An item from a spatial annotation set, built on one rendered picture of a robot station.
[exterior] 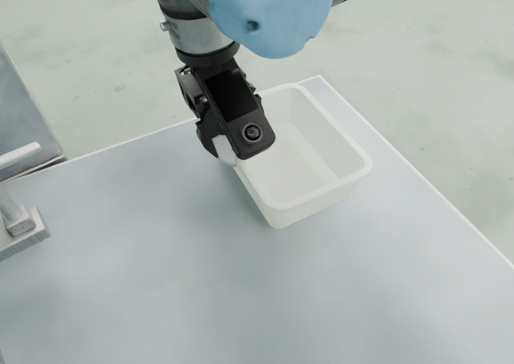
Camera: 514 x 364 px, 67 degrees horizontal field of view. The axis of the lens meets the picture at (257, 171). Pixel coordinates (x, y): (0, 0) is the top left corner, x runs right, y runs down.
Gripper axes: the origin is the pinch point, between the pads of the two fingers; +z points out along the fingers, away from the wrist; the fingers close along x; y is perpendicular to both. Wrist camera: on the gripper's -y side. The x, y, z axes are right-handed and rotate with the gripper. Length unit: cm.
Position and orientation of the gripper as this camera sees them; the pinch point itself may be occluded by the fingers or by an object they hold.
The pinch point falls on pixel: (239, 162)
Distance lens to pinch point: 56.8
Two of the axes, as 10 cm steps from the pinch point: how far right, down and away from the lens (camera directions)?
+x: -8.6, 4.5, -2.2
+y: -5.0, -6.7, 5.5
